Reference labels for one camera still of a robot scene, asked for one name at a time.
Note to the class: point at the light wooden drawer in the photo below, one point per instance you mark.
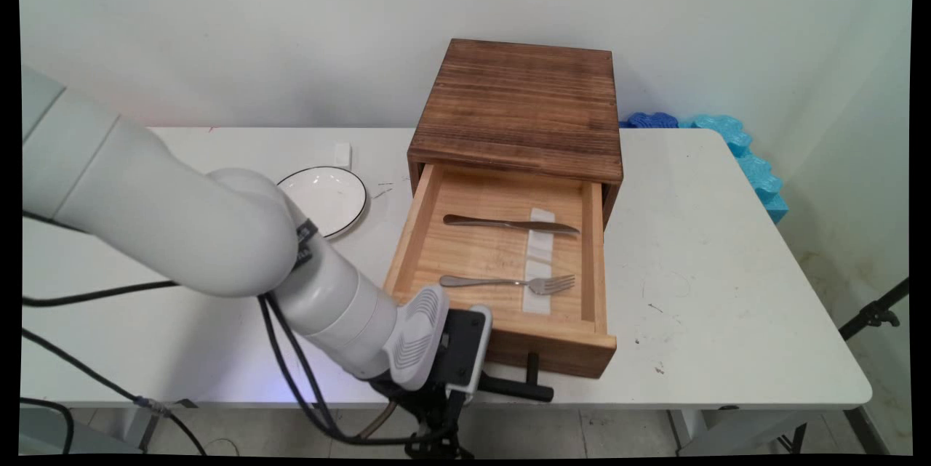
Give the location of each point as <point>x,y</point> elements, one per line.
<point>480,255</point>

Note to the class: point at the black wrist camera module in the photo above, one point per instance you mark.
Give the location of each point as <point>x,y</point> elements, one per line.
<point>463,350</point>

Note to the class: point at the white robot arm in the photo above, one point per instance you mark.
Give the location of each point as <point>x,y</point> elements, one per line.
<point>145,197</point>

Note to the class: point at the white paper strip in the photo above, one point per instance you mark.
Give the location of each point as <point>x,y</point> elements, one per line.
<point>538,255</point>

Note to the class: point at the small white block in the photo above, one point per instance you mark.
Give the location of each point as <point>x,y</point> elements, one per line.
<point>342,154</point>

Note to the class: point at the dark wooden cabinet box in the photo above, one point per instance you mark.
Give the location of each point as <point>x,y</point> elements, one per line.
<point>524,102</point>

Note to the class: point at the white plate with black rim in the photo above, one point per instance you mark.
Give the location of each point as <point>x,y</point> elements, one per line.
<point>327,197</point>

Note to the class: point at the black tripod stand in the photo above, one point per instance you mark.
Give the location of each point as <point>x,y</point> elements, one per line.
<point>873,315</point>

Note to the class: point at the silver table knife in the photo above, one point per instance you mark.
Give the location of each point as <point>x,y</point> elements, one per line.
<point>509,224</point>

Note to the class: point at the silver fork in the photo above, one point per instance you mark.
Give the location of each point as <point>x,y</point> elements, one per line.
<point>494,282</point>

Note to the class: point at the dark blue foam piece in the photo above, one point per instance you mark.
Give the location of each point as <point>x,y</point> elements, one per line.
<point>652,120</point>

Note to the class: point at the light blue foam piece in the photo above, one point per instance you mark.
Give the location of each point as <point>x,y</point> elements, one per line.
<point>749,161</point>

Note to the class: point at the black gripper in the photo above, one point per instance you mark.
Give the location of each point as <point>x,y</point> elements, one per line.
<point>436,422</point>

